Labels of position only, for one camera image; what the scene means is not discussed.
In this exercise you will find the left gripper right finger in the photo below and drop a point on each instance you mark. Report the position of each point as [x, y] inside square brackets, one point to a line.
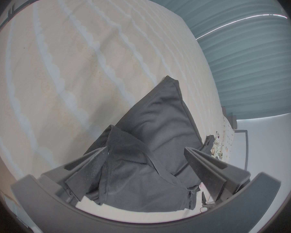
[213, 176]

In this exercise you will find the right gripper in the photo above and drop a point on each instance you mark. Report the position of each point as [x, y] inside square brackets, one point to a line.
[209, 204]

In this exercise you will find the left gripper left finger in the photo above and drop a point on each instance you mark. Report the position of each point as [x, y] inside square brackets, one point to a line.
[82, 176]

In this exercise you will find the black trousers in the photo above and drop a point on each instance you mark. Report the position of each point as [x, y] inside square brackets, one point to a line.
[155, 130]

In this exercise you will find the bed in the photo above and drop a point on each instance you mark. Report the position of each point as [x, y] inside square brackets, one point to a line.
[63, 69]

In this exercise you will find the pink garment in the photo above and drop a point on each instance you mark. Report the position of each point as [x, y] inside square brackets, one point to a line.
[204, 186]

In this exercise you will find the white printed pillow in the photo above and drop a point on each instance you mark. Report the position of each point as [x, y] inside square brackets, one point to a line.
[229, 135]

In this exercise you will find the grey white bedside table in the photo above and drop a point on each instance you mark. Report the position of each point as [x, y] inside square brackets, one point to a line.
[229, 116]

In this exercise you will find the blue-green curtain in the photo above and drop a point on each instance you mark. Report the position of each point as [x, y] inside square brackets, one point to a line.
[220, 3]
[257, 76]

